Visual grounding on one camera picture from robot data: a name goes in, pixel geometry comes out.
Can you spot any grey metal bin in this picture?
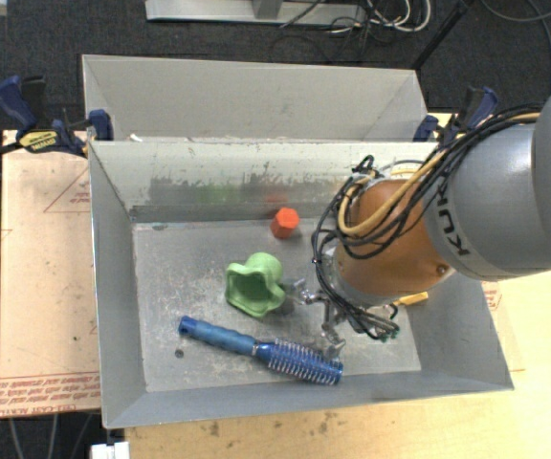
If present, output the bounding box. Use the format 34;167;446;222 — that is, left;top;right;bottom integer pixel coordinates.
81;54;515;430

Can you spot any orange hexagonal block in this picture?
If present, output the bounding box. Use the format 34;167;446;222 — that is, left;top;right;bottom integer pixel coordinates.
270;207;301;240

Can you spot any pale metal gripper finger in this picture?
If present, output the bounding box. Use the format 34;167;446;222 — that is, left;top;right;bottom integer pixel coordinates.
321;321;347;358
287;277;317;305

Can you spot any blue hairbrush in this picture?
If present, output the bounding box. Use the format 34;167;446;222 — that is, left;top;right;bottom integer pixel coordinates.
178;315;344;386

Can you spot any green wavy-rimmed cup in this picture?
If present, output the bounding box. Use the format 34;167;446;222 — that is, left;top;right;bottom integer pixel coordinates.
224;251;287;318

